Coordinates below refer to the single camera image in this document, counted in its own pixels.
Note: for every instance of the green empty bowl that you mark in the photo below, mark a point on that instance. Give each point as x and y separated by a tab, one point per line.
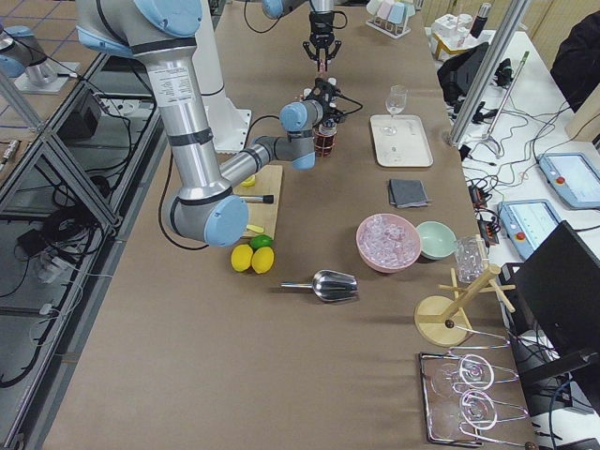
438	241

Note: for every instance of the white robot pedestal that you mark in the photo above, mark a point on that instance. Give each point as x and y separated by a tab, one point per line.
229	124

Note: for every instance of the grey folded cloth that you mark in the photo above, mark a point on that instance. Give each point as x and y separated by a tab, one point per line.
407	193

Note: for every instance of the cream rabbit tray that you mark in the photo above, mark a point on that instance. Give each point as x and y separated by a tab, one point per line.
407	148

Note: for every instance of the lower teach pendant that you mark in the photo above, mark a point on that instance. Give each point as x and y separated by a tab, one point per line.
528	223

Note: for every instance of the steel ice scoop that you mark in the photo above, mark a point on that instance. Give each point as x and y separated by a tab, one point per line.
330	286

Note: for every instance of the black monitor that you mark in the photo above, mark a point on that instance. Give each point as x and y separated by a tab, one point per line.
560	284

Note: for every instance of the yellow lemon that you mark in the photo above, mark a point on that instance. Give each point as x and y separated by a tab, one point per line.
241	257
263	260

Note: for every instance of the green lime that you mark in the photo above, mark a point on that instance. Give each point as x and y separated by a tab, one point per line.
261	241

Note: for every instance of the wire glass holder rack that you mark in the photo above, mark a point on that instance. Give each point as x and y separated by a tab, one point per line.
459	409

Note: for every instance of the teach pendant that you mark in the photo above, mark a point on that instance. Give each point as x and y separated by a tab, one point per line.
528	223
574	178

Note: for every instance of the metal reacher pole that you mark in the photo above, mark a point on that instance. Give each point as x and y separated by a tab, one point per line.
487	136

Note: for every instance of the bamboo cutting board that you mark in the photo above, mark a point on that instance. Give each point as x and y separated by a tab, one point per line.
268	182

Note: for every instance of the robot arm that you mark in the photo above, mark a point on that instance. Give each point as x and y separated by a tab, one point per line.
162	36
277	9

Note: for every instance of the pink bowl of ice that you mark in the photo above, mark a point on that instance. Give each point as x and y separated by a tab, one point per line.
388	243

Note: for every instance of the copper wire bottle basket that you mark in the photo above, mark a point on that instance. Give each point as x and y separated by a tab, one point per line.
321	72

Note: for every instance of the black thermos flask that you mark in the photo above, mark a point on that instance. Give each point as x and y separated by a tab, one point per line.
480	20

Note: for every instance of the tea bottle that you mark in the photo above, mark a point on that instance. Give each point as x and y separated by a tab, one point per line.
325	137

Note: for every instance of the seated person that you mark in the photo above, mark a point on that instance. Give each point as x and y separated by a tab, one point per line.
575	69

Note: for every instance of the wooden mug tree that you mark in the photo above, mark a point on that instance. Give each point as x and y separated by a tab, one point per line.
442	321

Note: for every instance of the white cup rack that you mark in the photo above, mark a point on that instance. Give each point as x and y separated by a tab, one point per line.
390	17

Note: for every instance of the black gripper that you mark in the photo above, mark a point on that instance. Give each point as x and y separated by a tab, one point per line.
329	123
319	25

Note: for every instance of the clear glass mug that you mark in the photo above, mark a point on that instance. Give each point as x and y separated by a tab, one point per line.
469	256

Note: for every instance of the upper teach pendant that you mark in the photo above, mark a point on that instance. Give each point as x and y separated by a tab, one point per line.
574	178

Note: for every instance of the aluminium frame post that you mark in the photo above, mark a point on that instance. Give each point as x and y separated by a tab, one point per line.
502	38

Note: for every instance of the half lemon slice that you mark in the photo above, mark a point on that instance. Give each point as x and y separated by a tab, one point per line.
249	182

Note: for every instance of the clear wine glass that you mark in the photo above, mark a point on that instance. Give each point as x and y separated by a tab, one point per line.
395	103

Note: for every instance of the yellow plastic knife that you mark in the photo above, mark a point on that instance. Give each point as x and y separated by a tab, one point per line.
254	229

